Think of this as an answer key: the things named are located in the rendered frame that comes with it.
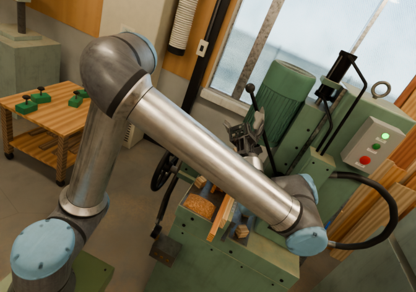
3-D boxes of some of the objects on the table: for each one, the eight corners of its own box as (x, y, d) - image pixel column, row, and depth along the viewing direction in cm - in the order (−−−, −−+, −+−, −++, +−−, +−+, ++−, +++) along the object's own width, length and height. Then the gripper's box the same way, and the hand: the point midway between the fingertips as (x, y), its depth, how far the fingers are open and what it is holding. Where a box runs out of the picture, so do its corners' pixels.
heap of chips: (190, 192, 105) (192, 187, 104) (216, 206, 103) (218, 201, 102) (182, 205, 97) (184, 200, 96) (210, 220, 96) (212, 215, 95)
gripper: (272, 146, 71) (262, 94, 81) (213, 163, 80) (211, 114, 90) (280, 157, 77) (270, 107, 87) (226, 171, 86) (222, 124, 96)
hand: (244, 114), depth 91 cm, fingers closed on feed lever, 14 cm apart
